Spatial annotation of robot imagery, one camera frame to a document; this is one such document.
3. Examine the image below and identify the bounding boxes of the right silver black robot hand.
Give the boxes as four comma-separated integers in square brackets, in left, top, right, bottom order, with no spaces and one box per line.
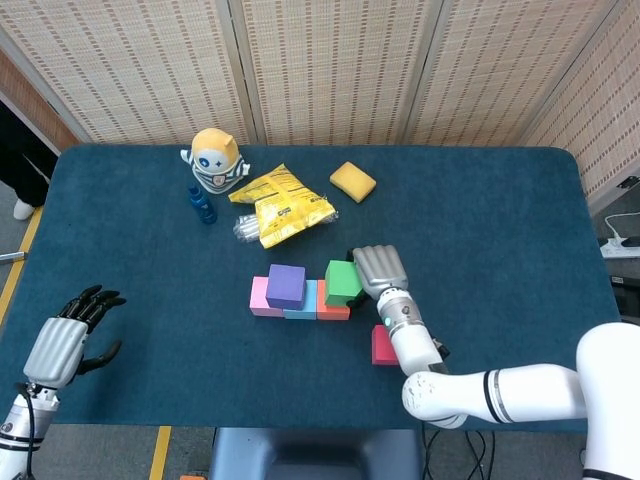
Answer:
[346,244,410,309]

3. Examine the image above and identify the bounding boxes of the black floor cables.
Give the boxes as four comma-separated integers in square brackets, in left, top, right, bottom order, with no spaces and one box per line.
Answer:
[424,427,496,480]

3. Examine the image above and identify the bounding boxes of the bundle of clear straws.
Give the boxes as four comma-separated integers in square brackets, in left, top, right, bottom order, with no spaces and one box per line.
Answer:
[232,208,340,245]

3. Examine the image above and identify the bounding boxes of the purple foam cube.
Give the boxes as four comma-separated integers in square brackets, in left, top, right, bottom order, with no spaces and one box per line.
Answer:
[265,263,307,311]

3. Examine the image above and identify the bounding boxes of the red foam cube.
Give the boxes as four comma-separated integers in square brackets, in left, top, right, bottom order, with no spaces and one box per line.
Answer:
[371,324,401,367]

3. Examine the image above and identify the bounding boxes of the teal felt table cloth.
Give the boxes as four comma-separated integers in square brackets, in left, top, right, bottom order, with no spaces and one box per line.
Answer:
[0,143,626,432]

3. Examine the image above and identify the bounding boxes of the orange foam cube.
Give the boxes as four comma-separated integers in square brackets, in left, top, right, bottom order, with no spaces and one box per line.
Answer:
[315,279,352,322]

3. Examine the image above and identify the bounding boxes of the blue spray bottle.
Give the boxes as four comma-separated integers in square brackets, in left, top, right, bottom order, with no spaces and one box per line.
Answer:
[187,185,219,225]

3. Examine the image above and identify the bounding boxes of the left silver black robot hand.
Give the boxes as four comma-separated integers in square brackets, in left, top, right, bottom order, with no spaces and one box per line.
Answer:
[22,284,128,390]

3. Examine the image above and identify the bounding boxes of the white cable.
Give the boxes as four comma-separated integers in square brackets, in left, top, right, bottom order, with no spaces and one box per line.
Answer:
[604,212,640,241]

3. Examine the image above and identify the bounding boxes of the grey robot torso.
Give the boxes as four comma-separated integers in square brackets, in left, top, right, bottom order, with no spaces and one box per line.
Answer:
[207,428,425,480]

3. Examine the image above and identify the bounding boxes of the pink foam cube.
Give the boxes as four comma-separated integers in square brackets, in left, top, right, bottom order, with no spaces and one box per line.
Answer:
[249,276,286,319]

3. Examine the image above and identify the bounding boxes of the light blue foam cube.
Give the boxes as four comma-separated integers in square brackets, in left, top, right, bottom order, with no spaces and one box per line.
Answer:
[282,279,320,321]

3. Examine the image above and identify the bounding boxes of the black box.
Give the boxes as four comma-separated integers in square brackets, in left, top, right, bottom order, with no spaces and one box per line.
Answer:
[608,272,640,321]

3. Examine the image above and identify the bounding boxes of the woven bamboo folding screen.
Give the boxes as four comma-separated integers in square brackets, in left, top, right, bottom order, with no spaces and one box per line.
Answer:
[0,0,640,211]

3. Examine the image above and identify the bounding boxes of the white power strip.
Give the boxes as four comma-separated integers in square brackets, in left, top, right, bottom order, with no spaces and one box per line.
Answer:
[598,236,640,260]

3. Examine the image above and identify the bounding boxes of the yellow snack bag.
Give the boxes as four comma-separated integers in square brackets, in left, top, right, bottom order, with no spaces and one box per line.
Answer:
[228,163,337,250]

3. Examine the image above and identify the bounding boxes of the person in black clothes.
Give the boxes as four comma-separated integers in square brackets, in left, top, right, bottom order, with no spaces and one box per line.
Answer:
[0,97,54,221]

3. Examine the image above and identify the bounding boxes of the yellow plush robot toy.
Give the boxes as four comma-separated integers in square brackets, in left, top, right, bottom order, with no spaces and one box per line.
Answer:
[179,128,252,196]

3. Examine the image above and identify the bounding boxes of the yellow sponge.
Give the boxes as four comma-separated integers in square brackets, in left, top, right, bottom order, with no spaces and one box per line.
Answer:
[329,160,378,204]

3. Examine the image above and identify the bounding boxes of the green foam cube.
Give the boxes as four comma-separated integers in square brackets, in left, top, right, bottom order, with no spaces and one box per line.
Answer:
[323,259,365,308]

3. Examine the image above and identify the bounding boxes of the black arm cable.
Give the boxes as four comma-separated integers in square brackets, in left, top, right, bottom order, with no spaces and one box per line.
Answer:
[14,382,41,480]

